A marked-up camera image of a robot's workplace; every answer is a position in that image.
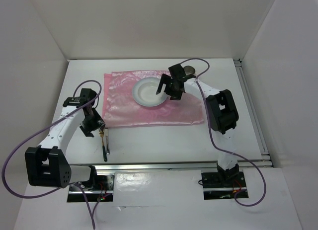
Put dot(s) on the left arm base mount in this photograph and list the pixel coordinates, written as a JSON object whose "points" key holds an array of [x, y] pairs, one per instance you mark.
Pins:
{"points": [[100, 188]]}

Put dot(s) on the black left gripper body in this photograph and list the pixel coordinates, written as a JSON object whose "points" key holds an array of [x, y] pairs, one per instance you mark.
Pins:
{"points": [[91, 122]]}

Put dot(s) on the white blue-rimmed plate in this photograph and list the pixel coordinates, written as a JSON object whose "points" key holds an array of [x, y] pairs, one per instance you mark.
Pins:
{"points": [[144, 92]]}

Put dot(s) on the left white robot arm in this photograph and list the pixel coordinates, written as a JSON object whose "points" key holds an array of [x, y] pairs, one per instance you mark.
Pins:
{"points": [[46, 164]]}

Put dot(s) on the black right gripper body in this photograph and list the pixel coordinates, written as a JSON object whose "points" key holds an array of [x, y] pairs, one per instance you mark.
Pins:
{"points": [[171, 90]]}

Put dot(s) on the pink satin rose cloth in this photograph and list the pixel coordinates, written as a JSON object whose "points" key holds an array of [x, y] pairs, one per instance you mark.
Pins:
{"points": [[121, 110]]}

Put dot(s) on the silver table knife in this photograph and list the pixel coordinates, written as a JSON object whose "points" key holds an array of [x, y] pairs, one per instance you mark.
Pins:
{"points": [[106, 132]]}

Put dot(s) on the metal cup with tan band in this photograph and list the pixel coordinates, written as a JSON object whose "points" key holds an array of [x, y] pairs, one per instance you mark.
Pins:
{"points": [[189, 70]]}

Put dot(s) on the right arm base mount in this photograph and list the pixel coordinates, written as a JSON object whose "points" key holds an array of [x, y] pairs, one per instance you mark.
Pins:
{"points": [[215, 189]]}

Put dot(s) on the gold fork green handle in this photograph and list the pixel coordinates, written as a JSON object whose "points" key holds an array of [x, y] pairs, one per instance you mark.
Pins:
{"points": [[104, 145]]}

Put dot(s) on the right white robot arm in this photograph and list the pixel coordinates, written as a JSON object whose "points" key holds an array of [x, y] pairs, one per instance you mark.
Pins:
{"points": [[221, 112]]}

